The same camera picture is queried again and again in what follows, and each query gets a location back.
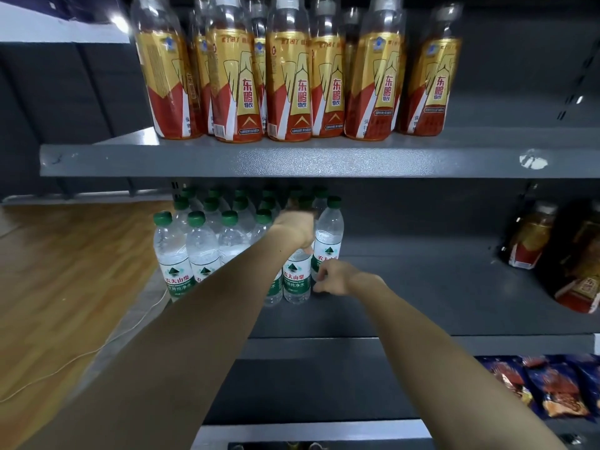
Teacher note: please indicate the person's left hand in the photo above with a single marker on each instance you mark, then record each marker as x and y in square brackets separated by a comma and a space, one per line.
[295, 227]

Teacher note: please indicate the person's right hand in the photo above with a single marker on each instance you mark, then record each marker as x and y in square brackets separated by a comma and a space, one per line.
[337, 278]

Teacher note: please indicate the clear water bottle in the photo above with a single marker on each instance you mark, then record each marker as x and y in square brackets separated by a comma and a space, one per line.
[297, 278]

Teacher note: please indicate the dark grey metal shelf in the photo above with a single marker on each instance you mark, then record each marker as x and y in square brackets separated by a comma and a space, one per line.
[422, 276]

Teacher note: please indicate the row of shelved water bottles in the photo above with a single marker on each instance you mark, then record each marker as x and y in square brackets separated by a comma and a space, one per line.
[201, 248]

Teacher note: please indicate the person's left forearm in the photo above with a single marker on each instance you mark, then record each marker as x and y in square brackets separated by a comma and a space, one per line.
[164, 370]

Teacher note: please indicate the person's right forearm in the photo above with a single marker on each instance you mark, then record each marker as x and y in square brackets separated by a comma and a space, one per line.
[459, 379]

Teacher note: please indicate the row of gold red drink bottles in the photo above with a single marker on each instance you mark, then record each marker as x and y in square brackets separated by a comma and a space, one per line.
[290, 88]

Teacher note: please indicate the group of red gold bottles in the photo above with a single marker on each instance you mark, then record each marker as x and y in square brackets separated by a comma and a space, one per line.
[576, 267]

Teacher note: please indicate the pile of blue orange snack packets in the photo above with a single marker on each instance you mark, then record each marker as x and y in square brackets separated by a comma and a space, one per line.
[553, 388]

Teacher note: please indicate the dark grey partition panels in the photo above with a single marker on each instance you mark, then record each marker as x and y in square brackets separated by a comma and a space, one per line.
[70, 98]

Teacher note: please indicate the hanging ceiling lamp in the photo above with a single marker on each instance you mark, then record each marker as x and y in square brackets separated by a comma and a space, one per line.
[119, 23]

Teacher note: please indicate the scattered gold drink cans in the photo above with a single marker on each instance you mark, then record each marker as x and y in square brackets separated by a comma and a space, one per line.
[572, 439]

